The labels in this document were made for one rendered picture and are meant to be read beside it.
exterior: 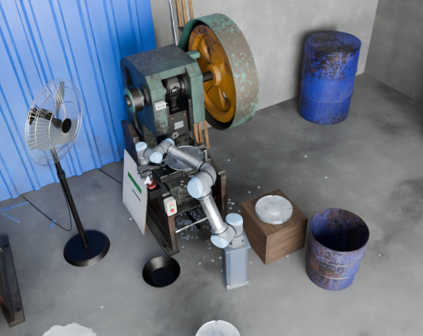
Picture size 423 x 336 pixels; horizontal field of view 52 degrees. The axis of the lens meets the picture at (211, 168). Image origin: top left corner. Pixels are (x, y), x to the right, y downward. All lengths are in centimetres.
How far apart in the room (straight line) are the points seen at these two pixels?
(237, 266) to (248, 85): 130
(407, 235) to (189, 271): 186
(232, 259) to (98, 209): 155
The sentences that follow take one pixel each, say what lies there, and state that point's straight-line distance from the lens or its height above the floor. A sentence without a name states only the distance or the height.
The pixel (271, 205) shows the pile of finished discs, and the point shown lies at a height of 38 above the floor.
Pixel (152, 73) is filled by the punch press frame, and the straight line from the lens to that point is 294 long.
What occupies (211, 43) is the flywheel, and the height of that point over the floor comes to 155.
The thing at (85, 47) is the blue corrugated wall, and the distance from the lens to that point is 401.
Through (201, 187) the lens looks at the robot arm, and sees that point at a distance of 266.
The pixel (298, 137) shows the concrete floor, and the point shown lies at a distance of 488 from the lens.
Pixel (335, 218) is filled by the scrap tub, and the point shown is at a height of 38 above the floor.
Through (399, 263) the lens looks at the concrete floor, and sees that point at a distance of 380.
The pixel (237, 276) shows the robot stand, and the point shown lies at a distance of 334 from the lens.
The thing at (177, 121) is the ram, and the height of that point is 110.
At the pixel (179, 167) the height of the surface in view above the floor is 78.
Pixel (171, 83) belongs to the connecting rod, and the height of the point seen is 140.
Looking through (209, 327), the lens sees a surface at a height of 31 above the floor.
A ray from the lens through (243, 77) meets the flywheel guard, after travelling 287.
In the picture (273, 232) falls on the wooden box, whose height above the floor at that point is 35.
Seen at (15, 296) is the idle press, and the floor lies 3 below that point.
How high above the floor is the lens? 282
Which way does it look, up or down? 40 degrees down
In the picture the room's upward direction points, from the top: 3 degrees counter-clockwise
